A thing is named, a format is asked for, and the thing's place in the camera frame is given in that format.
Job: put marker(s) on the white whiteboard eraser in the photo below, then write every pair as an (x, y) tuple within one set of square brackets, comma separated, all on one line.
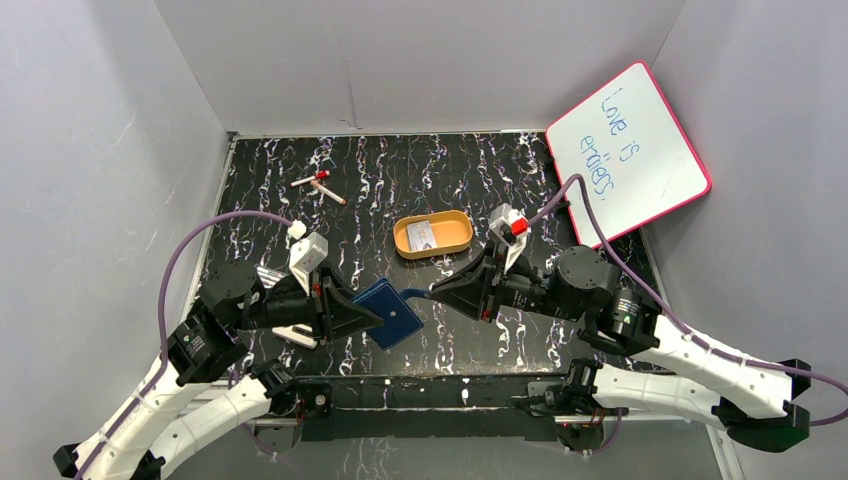
[(299, 334)]

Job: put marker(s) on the orange oval tray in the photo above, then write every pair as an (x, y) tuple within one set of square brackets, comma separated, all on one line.
[(452, 228)]

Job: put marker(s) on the colourful marker pen set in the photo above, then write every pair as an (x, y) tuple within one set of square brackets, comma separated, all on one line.
[(269, 277)]

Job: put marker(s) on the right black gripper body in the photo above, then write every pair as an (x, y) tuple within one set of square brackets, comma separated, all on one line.
[(519, 287)]

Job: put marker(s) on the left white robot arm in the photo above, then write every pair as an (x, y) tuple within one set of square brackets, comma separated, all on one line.
[(150, 435)]

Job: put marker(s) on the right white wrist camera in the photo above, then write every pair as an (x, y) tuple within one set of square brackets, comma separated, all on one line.
[(511, 228)]

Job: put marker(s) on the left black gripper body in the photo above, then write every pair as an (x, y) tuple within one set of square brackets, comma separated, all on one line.
[(321, 305)]

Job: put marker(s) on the pink framed whiteboard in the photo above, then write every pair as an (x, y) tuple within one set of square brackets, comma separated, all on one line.
[(636, 160)]

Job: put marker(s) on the red capped marker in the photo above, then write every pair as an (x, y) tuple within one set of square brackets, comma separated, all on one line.
[(317, 176)]

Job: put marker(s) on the grey credit card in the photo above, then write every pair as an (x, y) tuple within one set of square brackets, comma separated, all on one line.
[(421, 236)]

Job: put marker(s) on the white marker pen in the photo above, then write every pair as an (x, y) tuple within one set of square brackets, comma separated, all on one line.
[(327, 192)]

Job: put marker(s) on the navy blue card holder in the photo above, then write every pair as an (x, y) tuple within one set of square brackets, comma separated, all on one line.
[(399, 320)]

